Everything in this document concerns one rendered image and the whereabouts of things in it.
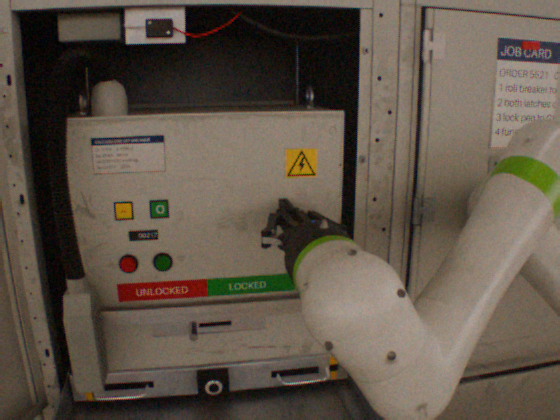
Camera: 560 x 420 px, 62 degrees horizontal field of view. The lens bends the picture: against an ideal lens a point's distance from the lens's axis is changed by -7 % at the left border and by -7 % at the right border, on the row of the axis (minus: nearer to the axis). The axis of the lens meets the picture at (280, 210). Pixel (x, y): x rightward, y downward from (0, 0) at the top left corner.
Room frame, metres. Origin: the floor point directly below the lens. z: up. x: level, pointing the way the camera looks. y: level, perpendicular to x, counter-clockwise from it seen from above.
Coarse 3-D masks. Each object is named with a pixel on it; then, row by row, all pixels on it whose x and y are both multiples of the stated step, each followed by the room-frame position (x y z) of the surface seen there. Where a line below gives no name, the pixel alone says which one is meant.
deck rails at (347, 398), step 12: (336, 384) 0.86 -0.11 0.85; (348, 384) 0.86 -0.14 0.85; (60, 396) 0.71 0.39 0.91; (72, 396) 0.77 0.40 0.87; (348, 396) 0.82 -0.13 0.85; (360, 396) 0.79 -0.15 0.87; (60, 408) 0.69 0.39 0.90; (72, 408) 0.76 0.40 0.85; (84, 408) 0.76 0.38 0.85; (348, 408) 0.78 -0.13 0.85; (360, 408) 0.78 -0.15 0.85; (372, 408) 0.73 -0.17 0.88
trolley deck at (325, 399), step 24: (312, 384) 0.86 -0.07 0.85; (96, 408) 0.77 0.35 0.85; (120, 408) 0.77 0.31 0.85; (144, 408) 0.78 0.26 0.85; (168, 408) 0.78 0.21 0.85; (192, 408) 0.78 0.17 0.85; (216, 408) 0.78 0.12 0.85; (240, 408) 0.78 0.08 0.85; (264, 408) 0.79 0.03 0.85; (288, 408) 0.79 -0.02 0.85; (312, 408) 0.78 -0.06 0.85; (336, 408) 0.78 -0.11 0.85
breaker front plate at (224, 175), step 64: (128, 128) 0.80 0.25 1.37; (192, 128) 0.82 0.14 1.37; (256, 128) 0.84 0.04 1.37; (320, 128) 0.86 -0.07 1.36; (128, 192) 0.80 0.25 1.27; (192, 192) 0.82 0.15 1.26; (256, 192) 0.84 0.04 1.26; (320, 192) 0.86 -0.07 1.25; (192, 256) 0.82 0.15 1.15; (256, 256) 0.84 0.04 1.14; (256, 320) 0.83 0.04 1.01
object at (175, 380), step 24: (264, 360) 0.83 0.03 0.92; (288, 360) 0.84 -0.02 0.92; (312, 360) 0.84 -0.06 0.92; (72, 384) 0.76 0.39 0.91; (120, 384) 0.78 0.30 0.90; (144, 384) 0.79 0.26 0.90; (168, 384) 0.79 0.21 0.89; (192, 384) 0.80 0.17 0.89; (240, 384) 0.82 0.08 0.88; (264, 384) 0.83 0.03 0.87
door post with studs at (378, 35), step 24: (384, 0) 0.89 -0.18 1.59; (360, 24) 0.89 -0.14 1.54; (384, 24) 0.89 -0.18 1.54; (360, 48) 0.89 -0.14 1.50; (384, 48) 0.89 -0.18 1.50; (360, 72) 0.89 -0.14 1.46; (384, 72) 0.89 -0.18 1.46; (360, 96) 0.89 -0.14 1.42; (384, 96) 0.89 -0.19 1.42; (360, 120) 0.89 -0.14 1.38; (384, 120) 0.89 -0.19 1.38; (360, 144) 0.89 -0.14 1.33; (384, 144) 0.90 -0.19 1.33; (360, 168) 0.89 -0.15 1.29; (384, 168) 0.90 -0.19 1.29; (360, 192) 0.89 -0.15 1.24; (384, 192) 0.90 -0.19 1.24; (360, 216) 0.89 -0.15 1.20; (384, 216) 0.90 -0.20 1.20; (360, 240) 0.89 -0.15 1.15; (384, 240) 0.90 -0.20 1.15
